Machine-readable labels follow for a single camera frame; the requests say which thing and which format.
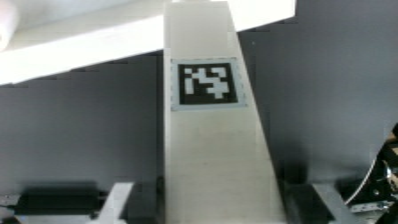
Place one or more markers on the white desk top tray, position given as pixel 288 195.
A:
pixel 63 34

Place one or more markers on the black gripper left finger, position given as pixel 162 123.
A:
pixel 134 204

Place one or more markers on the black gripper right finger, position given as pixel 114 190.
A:
pixel 313 205

